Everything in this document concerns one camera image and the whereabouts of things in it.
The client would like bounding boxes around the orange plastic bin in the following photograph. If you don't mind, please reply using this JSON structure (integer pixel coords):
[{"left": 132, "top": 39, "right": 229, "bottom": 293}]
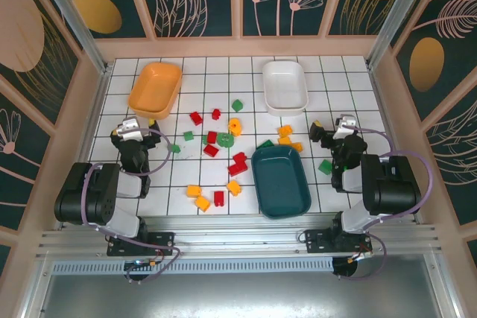
[{"left": 127, "top": 62, "right": 183, "bottom": 121}]

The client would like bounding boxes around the white plastic bin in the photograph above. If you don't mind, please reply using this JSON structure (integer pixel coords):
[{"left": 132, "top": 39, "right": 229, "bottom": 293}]
[{"left": 262, "top": 60, "right": 309, "bottom": 117}]

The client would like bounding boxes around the teal plastic bin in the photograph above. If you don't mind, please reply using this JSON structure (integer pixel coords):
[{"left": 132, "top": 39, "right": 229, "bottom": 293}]
[{"left": 250, "top": 145, "right": 312, "bottom": 220}]

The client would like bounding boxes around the green oval lego piece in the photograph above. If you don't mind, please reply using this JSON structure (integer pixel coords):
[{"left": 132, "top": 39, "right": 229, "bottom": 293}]
[{"left": 217, "top": 132, "right": 236, "bottom": 149}]

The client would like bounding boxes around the grey metal sheet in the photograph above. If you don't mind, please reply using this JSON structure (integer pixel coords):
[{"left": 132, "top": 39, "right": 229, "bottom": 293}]
[{"left": 37, "top": 254, "right": 463, "bottom": 318}]

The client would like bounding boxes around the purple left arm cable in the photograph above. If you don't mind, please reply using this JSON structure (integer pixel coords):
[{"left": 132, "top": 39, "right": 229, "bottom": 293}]
[{"left": 81, "top": 127, "right": 183, "bottom": 284}]

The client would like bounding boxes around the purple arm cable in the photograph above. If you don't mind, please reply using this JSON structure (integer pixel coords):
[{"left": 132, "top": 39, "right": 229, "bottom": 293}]
[
  {"left": 81, "top": 127, "right": 183, "bottom": 284},
  {"left": 333, "top": 127, "right": 434, "bottom": 282}
]

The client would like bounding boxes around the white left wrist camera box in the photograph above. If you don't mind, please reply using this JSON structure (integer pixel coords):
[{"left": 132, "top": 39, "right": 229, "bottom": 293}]
[{"left": 113, "top": 118, "right": 145, "bottom": 139}]

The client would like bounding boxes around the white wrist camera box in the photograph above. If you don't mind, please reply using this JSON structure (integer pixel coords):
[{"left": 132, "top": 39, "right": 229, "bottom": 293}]
[
  {"left": 113, "top": 118, "right": 145, "bottom": 139},
  {"left": 333, "top": 114, "right": 358, "bottom": 141}
]

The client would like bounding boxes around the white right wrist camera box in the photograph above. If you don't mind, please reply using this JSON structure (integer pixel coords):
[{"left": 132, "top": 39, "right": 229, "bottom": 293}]
[{"left": 333, "top": 114, "right": 358, "bottom": 141}]

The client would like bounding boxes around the aluminium table side rail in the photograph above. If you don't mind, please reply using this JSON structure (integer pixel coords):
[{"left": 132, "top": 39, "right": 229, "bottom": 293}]
[
  {"left": 367, "top": 64, "right": 425, "bottom": 223},
  {"left": 59, "top": 64, "right": 113, "bottom": 230}
]

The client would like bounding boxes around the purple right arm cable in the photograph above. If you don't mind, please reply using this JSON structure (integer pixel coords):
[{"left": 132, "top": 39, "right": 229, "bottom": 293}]
[{"left": 333, "top": 127, "right": 434, "bottom": 282}]

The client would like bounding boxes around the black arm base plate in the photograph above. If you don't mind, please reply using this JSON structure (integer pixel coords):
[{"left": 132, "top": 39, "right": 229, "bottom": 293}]
[
  {"left": 303, "top": 227, "right": 373, "bottom": 255},
  {"left": 107, "top": 231, "right": 176, "bottom": 258}
]

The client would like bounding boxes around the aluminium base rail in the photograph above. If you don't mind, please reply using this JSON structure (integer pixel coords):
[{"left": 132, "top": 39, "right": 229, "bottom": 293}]
[{"left": 35, "top": 213, "right": 443, "bottom": 259}]

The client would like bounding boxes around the aluminium frame post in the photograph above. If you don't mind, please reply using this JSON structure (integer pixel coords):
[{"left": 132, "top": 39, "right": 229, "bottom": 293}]
[
  {"left": 366, "top": 0, "right": 437, "bottom": 69},
  {"left": 31, "top": 0, "right": 113, "bottom": 73}
]

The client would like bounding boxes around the grey slotted cable duct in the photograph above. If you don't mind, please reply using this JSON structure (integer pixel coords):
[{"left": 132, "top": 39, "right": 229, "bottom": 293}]
[{"left": 51, "top": 256, "right": 335, "bottom": 276}]

